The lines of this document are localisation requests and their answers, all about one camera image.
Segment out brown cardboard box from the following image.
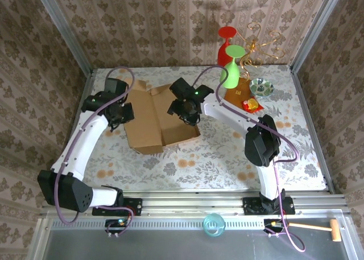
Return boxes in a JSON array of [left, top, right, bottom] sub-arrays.
[[123, 79, 201, 155]]

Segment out brown wooden board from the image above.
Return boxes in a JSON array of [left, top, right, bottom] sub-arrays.
[[224, 76, 256, 108]]

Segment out green plastic goblet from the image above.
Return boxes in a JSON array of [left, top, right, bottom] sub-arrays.
[[218, 44, 246, 90]]

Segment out red yellow snack packet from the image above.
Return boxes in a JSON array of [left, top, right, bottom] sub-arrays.
[[241, 98, 265, 113]]

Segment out green patterned bowl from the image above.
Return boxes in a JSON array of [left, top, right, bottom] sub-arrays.
[[249, 77, 275, 97]]

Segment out red plastic goblet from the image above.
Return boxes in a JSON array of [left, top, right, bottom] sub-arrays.
[[217, 26, 238, 68]]

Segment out left black connector board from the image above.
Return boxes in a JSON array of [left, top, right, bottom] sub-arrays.
[[105, 218, 129, 234]]

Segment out black connector board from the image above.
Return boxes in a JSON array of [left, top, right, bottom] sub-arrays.
[[263, 218, 286, 234], [105, 218, 129, 234]]

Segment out blue glass cup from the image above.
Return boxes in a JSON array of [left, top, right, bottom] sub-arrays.
[[202, 213, 226, 238]]

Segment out right black connector board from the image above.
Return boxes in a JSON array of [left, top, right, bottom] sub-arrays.
[[263, 218, 286, 234]]

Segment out wooden mallet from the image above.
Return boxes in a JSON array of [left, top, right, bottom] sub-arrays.
[[286, 218, 341, 242]]

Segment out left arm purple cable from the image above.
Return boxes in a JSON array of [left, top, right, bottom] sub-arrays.
[[55, 67, 135, 238]]

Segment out gold wire stand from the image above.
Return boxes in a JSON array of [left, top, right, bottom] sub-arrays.
[[235, 22, 286, 87]]

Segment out aluminium front rail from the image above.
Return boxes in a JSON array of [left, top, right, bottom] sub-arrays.
[[39, 193, 349, 217]]

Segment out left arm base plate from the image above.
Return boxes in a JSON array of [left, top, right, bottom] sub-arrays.
[[92, 197, 143, 217]]

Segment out aluminium frame post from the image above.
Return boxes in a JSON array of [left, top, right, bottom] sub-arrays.
[[289, 0, 346, 72], [32, 0, 94, 76]]

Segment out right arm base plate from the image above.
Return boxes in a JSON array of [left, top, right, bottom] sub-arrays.
[[243, 196, 296, 216]]

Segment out slotted metal cable duct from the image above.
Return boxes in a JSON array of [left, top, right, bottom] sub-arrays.
[[47, 217, 345, 230]]

